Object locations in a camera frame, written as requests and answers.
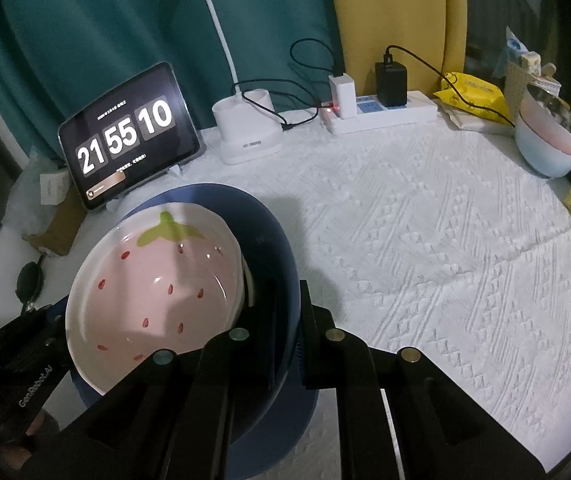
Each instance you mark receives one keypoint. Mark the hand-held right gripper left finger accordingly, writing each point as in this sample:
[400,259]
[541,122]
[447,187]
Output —
[260,350]

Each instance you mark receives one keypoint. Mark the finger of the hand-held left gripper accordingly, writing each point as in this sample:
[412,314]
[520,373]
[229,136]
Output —
[53,330]

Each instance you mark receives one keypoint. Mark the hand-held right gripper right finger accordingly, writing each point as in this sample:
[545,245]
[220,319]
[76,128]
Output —
[310,350]

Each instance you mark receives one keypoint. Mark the blue plate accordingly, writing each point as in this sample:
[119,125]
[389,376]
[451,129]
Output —
[295,420]

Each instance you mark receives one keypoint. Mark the strawberry print plate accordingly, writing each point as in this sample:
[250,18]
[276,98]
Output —
[155,280]

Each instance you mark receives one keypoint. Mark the large blue bowl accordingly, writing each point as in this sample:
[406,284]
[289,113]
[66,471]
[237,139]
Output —
[245,210]

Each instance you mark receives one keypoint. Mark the person's left hand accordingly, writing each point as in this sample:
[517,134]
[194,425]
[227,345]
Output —
[40,425]

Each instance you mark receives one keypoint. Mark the black round object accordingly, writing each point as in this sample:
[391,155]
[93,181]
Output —
[30,280]

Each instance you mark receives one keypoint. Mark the cardboard box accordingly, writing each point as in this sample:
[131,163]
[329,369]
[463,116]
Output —
[60,230]

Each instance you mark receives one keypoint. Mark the clear plastic bag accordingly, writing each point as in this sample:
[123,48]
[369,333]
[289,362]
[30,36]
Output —
[25,185]

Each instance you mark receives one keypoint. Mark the tablet showing clock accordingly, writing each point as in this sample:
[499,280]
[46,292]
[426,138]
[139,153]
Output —
[125,130]

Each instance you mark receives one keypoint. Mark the white desk lamp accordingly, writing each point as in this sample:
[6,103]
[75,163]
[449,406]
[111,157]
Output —
[248,135]

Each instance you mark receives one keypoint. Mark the white power strip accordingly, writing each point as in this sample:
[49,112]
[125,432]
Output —
[390,112]

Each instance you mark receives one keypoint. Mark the yellow packet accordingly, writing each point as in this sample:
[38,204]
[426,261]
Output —
[475,92]

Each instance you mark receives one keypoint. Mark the teal curtain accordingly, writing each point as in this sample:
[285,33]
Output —
[90,25]

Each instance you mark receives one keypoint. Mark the pink steel-lined bowl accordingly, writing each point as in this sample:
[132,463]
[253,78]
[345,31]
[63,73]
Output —
[540,120]

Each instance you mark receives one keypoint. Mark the white plastic basket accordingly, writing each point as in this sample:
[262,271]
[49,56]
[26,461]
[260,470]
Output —
[515,85]

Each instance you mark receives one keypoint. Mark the yellow curtain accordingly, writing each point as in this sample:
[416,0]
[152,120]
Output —
[390,5]

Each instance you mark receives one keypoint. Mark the blue white snack packet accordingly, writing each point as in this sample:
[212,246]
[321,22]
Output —
[514,50]

